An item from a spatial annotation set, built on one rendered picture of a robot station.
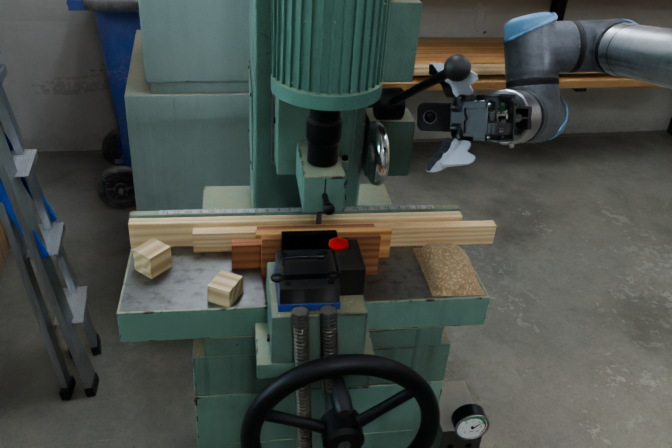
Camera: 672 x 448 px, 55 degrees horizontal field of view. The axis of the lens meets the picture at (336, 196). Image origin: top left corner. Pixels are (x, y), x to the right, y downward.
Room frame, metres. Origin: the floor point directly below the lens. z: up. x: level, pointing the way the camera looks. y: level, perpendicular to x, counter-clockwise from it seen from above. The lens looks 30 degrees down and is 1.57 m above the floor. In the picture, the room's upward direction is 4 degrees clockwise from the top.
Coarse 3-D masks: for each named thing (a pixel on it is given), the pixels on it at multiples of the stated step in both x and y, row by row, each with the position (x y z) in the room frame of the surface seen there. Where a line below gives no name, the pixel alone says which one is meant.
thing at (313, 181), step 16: (304, 144) 1.05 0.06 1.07; (304, 160) 0.98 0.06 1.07; (304, 176) 0.93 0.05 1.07; (320, 176) 0.93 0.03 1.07; (336, 176) 0.94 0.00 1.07; (304, 192) 0.93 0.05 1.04; (320, 192) 0.93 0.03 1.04; (336, 192) 0.93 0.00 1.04; (304, 208) 0.92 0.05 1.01; (320, 208) 0.93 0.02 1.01; (336, 208) 0.93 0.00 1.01
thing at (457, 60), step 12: (456, 60) 0.80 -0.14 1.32; (468, 60) 0.81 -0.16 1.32; (444, 72) 0.81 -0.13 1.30; (456, 72) 0.80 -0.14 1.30; (468, 72) 0.80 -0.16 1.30; (420, 84) 0.94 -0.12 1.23; (432, 84) 0.90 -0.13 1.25; (384, 96) 1.12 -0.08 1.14; (396, 96) 1.07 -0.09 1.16; (408, 96) 1.01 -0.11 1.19; (384, 108) 1.11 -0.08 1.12; (396, 108) 1.11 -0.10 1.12
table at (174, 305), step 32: (192, 256) 0.92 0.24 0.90; (224, 256) 0.93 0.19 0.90; (128, 288) 0.82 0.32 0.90; (160, 288) 0.83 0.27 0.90; (192, 288) 0.83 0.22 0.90; (256, 288) 0.84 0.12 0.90; (384, 288) 0.87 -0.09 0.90; (416, 288) 0.87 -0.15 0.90; (128, 320) 0.76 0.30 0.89; (160, 320) 0.77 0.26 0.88; (192, 320) 0.78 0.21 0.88; (224, 320) 0.79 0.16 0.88; (256, 320) 0.80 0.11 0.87; (384, 320) 0.83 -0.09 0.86; (416, 320) 0.84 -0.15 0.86; (448, 320) 0.85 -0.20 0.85; (480, 320) 0.86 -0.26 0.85; (256, 352) 0.73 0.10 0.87
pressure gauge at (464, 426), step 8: (464, 408) 0.82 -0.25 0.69; (472, 408) 0.82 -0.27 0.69; (480, 408) 0.82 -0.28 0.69; (456, 416) 0.81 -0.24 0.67; (464, 416) 0.80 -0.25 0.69; (472, 416) 0.80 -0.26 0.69; (480, 416) 0.80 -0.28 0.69; (456, 424) 0.80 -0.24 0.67; (464, 424) 0.80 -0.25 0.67; (472, 424) 0.80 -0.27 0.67; (480, 424) 0.80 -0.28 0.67; (488, 424) 0.80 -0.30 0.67; (456, 432) 0.79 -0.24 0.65; (464, 432) 0.80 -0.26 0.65; (472, 432) 0.80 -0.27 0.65; (480, 432) 0.80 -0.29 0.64
